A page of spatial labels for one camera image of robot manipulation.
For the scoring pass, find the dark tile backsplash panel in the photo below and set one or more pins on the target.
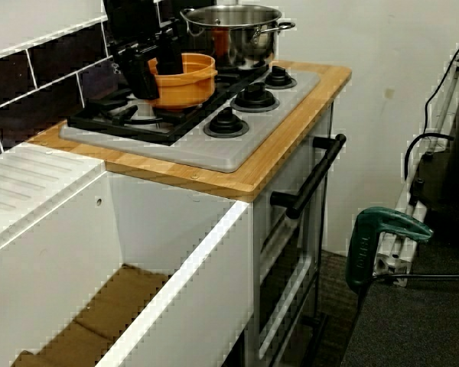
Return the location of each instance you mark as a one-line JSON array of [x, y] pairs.
[[61, 57]]

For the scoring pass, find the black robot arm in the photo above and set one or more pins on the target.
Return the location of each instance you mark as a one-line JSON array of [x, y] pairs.
[[128, 9]]

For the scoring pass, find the black equipment block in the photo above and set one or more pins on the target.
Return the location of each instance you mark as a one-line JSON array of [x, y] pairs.
[[451, 172]]

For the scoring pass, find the black stove knob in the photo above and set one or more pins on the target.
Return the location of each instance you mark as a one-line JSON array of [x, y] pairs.
[[280, 76], [225, 122], [254, 95]]

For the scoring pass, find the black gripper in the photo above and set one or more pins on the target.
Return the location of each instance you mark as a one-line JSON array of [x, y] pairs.
[[137, 36]]

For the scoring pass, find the stainless steel cooking pot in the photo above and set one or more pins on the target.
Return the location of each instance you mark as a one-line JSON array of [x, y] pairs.
[[245, 38]]

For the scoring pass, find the aluminium frame rail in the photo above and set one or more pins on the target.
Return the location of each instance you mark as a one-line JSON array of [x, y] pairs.
[[409, 214]]

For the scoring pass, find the white toy oven cabinet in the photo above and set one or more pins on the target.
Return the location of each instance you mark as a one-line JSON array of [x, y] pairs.
[[304, 160]]

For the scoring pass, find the grey toy stove plate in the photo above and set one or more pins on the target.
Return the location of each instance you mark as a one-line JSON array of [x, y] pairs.
[[229, 149]]

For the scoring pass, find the white toy sink basin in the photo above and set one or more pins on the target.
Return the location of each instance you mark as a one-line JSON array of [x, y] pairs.
[[199, 306]]

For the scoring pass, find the wooden kitchen countertop board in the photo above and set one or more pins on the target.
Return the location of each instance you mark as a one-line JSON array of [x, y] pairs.
[[283, 153]]

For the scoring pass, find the black burner grate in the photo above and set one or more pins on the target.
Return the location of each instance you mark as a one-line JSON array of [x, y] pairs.
[[229, 78], [137, 132]]

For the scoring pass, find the orange plastic toy pot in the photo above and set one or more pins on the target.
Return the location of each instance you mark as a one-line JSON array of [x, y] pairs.
[[187, 89]]

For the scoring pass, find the brown cardboard sheet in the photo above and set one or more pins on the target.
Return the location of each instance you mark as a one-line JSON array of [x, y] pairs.
[[111, 306]]

